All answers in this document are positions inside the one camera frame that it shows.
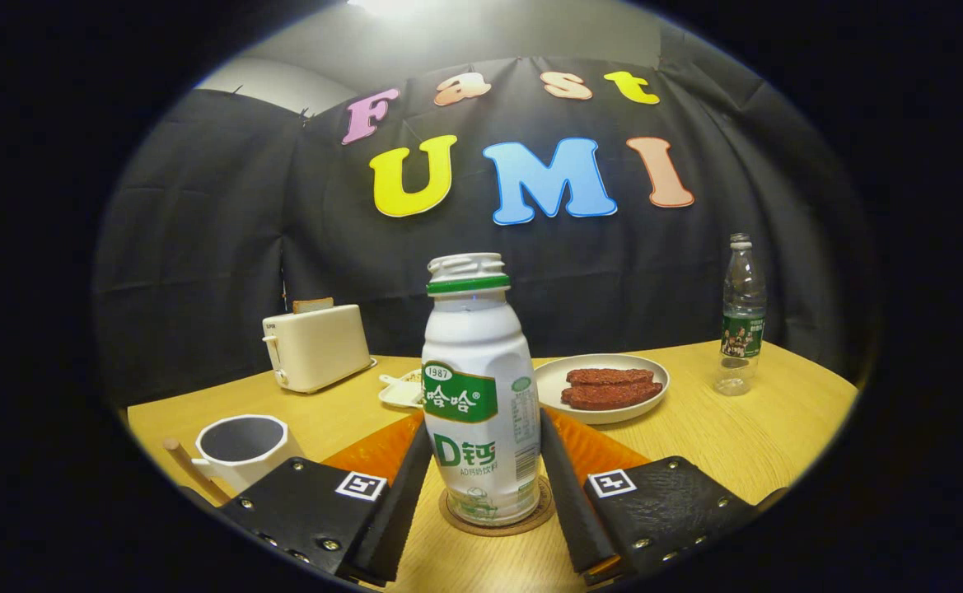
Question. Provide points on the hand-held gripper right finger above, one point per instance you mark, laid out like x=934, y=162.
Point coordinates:
x=662, y=506

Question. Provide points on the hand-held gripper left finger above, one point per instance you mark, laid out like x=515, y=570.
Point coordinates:
x=308, y=511

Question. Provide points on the round brown wooden coaster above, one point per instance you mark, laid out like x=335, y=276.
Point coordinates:
x=535, y=519

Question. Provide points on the white juice bottle green label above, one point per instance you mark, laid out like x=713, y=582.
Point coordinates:
x=477, y=346

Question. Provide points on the clear plastic water bottle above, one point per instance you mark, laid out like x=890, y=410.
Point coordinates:
x=742, y=329

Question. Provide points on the wooden table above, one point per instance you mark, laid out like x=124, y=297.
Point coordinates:
x=736, y=436

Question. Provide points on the red meat strip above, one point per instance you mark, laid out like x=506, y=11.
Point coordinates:
x=613, y=396
x=609, y=376

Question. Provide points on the small white divided dish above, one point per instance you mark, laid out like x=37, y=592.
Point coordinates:
x=403, y=391

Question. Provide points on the cream toaster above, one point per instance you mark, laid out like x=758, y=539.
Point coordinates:
x=320, y=350

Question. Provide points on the white round plate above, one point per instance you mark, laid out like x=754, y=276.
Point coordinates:
x=551, y=387

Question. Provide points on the bread slice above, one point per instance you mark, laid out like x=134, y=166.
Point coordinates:
x=313, y=305

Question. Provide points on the black backdrop cloth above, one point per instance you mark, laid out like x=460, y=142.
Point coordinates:
x=201, y=247

